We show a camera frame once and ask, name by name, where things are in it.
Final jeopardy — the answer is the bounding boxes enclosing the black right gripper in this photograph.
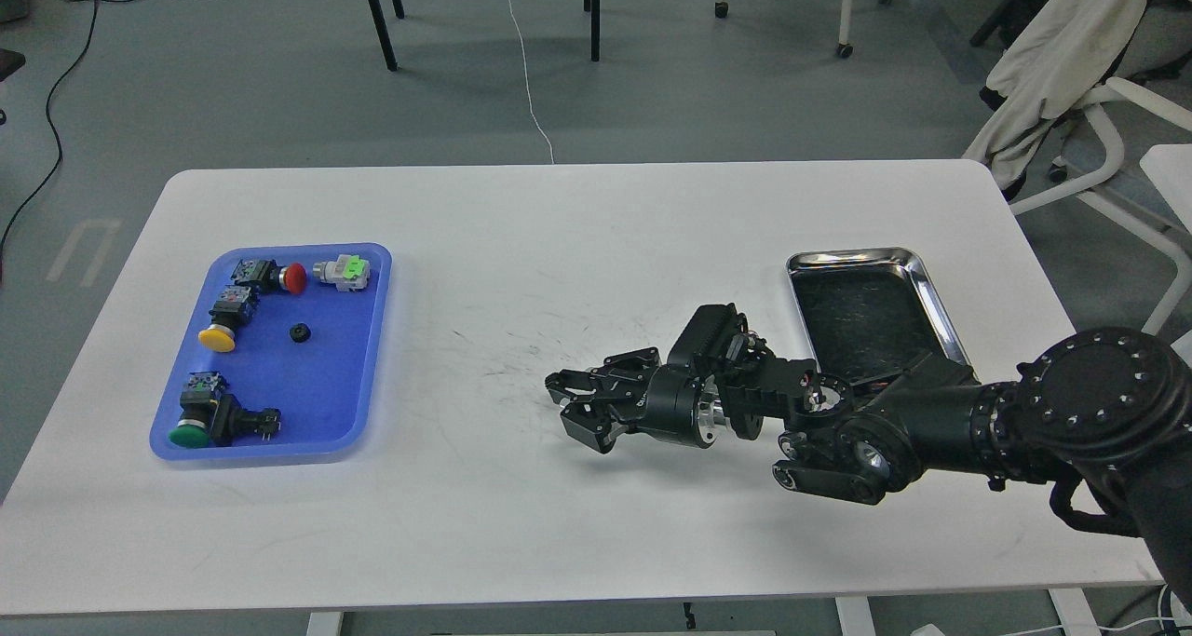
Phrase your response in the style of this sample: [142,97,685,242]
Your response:
[545,347,764,454]

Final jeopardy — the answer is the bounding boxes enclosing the small black gear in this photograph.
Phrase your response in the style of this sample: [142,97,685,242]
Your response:
[287,322,312,344]

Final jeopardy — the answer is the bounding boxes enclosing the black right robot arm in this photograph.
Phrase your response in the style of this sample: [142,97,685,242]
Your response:
[545,328,1188,601]

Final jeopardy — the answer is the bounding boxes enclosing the grey green connector part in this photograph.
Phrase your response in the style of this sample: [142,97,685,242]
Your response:
[312,252,372,292]

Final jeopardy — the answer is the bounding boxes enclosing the silver metal tray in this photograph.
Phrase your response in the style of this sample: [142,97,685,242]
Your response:
[786,247,970,384]

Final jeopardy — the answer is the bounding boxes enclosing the blue plastic tray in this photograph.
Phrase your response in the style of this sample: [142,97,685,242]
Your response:
[149,242,393,464]

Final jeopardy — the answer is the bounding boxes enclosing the black table legs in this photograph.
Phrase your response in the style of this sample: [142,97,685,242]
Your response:
[366,0,601,71]

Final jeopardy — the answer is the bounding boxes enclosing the white chair with cloth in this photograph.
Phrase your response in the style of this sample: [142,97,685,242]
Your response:
[966,0,1188,333]

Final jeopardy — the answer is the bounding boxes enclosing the red push button switch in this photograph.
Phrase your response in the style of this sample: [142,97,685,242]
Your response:
[230,258,309,295]

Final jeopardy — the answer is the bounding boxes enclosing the yellow push button switch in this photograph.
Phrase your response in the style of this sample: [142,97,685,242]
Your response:
[195,283,260,353]

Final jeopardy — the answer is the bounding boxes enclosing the green push button switch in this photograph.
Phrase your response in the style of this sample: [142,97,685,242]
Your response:
[168,372,283,449]

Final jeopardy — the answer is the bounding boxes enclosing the white floor cable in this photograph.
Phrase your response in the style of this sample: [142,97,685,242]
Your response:
[168,0,585,166]

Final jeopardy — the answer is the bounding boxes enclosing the black floor cable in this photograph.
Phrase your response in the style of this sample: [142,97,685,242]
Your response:
[0,0,169,255]

